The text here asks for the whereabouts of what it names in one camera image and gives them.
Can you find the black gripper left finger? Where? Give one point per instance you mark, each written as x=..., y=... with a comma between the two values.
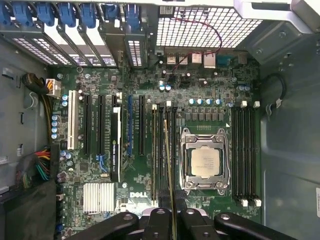
x=115, y=225

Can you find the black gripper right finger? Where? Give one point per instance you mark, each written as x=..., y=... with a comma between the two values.
x=240, y=225

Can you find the green RAM stick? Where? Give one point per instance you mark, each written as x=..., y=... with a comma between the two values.
x=167, y=150

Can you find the RAM slot white clips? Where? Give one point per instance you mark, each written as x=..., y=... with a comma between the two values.
x=154, y=107
x=253, y=150
x=241, y=150
x=168, y=103

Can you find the silver finned heat sink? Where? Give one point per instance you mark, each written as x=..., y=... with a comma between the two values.
x=100, y=197

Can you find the thin metal locking lever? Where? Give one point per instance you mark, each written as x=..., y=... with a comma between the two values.
x=184, y=155
x=227, y=160

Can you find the black Nvidia graphics card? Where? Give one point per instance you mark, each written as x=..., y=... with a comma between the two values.
x=115, y=155

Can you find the silver CPU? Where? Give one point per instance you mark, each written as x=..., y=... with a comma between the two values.
x=205, y=162

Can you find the CPU socket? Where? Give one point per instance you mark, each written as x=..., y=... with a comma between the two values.
x=188, y=165

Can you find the black drive bay cover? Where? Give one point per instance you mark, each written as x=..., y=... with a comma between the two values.
x=27, y=215

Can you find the black open PC case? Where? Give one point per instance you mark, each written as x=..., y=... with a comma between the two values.
x=287, y=150

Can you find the metal CPU socket cover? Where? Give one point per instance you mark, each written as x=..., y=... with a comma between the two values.
x=200, y=140

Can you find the black expansion slot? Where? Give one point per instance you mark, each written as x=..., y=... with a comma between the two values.
x=87, y=125
x=101, y=125
x=142, y=125
x=115, y=100

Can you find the white expansion slot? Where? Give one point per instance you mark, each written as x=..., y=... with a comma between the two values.
x=72, y=120

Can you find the green Dell motherboard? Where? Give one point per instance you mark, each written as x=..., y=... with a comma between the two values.
x=150, y=85

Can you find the blue slot retainer clip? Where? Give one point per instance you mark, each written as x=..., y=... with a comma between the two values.
x=5, y=15
x=112, y=12
x=46, y=13
x=88, y=16
x=67, y=15
x=133, y=17
x=22, y=13

